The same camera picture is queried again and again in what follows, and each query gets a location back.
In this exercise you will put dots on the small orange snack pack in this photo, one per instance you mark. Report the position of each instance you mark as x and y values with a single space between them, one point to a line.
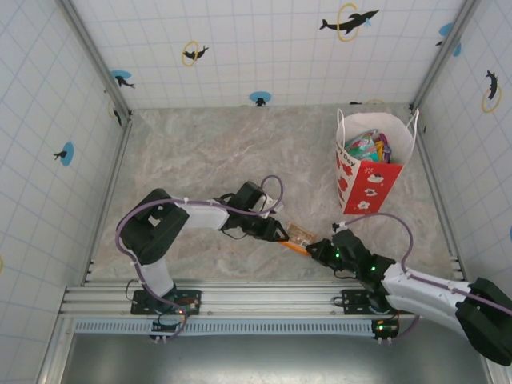
300 236

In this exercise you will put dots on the white red paper bag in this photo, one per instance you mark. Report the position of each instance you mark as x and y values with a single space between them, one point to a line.
372 192

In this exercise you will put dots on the teal Fox's candy bag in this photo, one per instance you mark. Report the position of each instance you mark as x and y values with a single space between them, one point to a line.
360 146

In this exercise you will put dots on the purple Fox's candy bag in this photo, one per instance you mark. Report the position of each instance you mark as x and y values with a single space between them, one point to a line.
385 146

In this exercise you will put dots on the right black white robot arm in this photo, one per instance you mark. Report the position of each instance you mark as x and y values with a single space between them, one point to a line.
424 296

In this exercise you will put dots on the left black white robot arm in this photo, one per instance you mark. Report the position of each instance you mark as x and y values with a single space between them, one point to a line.
154 224

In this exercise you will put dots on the dolphin blue disc sticker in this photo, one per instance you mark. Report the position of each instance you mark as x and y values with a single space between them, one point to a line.
446 29
120 76
68 154
260 97

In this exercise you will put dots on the grey metal panel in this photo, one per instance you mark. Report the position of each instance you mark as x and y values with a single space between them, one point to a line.
280 360

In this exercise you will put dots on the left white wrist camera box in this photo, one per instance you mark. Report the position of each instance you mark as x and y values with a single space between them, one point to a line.
274 206

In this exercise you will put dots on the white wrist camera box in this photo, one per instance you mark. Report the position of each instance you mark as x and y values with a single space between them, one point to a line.
340 228
274 206

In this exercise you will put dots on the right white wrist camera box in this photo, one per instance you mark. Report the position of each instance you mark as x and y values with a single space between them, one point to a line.
340 228

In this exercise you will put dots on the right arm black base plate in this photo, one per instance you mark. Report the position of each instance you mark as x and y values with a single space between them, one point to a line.
356 300

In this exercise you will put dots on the aluminium mounting rail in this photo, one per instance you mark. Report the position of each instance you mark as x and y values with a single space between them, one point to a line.
272 298

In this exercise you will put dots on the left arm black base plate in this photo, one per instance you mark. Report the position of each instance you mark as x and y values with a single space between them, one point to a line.
188 300

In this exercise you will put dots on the aluminium table side rail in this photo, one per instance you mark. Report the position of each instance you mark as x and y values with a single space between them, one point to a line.
120 160
432 176

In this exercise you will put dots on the aluminium frame post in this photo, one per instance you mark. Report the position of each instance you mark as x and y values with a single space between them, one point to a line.
96 60
445 52

